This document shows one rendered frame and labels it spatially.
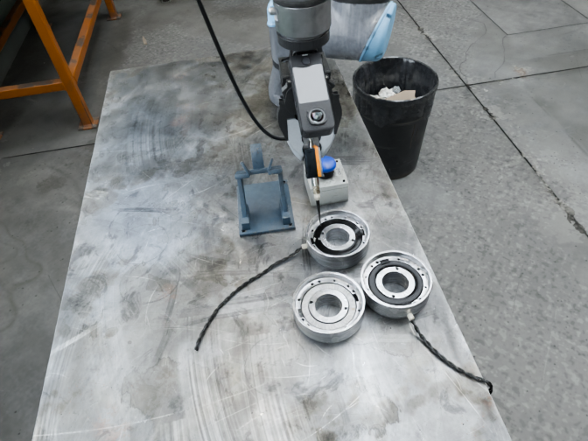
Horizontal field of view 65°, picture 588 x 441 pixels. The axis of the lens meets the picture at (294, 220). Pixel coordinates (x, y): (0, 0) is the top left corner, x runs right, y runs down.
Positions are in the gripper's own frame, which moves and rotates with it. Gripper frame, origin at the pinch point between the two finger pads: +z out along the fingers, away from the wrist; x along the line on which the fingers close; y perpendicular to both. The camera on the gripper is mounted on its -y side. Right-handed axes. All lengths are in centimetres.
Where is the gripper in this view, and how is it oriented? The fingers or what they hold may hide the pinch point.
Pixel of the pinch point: (311, 155)
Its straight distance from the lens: 76.1
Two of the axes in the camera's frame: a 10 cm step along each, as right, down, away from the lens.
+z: 0.7, 6.8, 7.3
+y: -1.2, -7.2, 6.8
